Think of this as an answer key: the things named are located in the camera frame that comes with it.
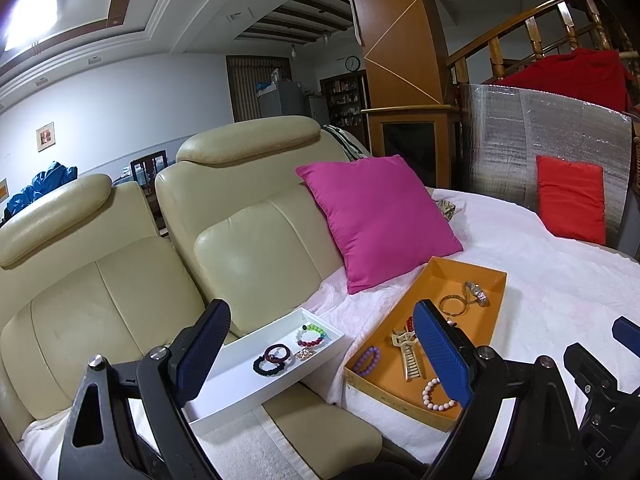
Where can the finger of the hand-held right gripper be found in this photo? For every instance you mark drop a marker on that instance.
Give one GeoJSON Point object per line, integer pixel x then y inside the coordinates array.
{"type": "Point", "coordinates": [590, 365]}
{"type": "Point", "coordinates": [626, 331]}

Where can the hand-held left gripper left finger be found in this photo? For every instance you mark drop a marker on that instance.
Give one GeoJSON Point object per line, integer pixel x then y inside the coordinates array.
{"type": "Point", "coordinates": [200, 355]}

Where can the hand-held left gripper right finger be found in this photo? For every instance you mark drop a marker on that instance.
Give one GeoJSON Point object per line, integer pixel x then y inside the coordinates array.
{"type": "Point", "coordinates": [445, 355]}

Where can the white tray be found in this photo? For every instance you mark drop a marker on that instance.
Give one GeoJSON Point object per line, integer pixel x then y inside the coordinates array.
{"type": "Point", "coordinates": [240, 385]}

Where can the thin metal bangle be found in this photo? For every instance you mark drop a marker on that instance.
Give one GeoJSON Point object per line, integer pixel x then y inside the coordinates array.
{"type": "Point", "coordinates": [440, 304]}

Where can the orange cardboard box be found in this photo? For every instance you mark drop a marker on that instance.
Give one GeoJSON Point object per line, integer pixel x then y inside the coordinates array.
{"type": "Point", "coordinates": [395, 402]}

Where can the silver gold wristwatch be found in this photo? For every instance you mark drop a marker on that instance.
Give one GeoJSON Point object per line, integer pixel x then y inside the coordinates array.
{"type": "Point", "coordinates": [477, 294]}

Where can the beige hair claw clip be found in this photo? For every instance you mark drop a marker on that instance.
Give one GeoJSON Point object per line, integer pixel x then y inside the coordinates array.
{"type": "Point", "coordinates": [407, 357]}

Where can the small gold brooch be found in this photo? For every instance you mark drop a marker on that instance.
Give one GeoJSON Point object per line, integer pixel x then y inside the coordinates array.
{"type": "Point", "coordinates": [305, 354]}

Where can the beige leather sofa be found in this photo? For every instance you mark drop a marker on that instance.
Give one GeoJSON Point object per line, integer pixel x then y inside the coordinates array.
{"type": "Point", "coordinates": [100, 310]}

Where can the red cushion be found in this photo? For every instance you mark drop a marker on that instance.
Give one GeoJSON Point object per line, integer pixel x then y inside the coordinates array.
{"type": "Point", "coordinates": [570, 200]}

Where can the pink cushion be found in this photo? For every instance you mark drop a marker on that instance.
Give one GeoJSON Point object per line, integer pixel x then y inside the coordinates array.
{"type": "Point", "coordinates": [380, 220]}

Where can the dark wooden chair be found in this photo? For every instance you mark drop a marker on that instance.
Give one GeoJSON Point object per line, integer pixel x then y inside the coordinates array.
{"type": "Point", "coordinates": [150, 160]}

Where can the silver foil mat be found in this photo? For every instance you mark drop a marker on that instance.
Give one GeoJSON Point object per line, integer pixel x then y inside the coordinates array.
{"type": "Point", "coordinates": [500, 135]}

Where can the blue cloth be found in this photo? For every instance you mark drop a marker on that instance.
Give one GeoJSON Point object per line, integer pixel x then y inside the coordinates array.
{"type": "Point", "coordinates": [45, 180]}

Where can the striped cloth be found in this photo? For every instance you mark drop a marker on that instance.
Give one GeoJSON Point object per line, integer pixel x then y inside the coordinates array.
{"type": "Point", "coordinates": [345, 140]}

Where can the red cloth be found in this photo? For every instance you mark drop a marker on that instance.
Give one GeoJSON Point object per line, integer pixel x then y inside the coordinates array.
{"type": "Point", "coordinates": [565, 75]}

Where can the grey refrigerator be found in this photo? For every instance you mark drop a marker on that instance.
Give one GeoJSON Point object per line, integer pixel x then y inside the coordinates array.
{"type": "Point", "coordinates": [280, 102]}

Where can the brown slatted door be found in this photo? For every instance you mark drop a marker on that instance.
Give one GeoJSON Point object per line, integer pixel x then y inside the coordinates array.
{"type": "Point", "coordinates": [245, 90]}

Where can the dark shelf cabinet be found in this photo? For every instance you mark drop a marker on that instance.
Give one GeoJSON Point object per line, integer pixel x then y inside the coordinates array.
{"type": "Point", "coordinates": [345, 100]}

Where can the wooden stair railing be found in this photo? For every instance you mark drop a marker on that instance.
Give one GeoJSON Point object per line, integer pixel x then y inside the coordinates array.
{"type": "Point", "coordinates": [533, 35]}

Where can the wooden cabinet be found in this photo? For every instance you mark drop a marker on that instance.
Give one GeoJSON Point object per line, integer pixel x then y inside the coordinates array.
{"type": "Point", "coordinates": [395, 35]}

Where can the ceiling light panel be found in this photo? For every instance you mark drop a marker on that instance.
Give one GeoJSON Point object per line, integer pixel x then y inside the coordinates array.
{"type": "Point", "coordinates": [30, 20]}

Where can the framed wall picture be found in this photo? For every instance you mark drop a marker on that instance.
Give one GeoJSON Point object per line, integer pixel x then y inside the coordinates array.
{"type": "Point", "coordinates": [45, 136]}

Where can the round wall clock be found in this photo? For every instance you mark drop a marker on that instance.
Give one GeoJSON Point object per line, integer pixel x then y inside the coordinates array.
{"type": "Point", "coordinates": [352, 63]}

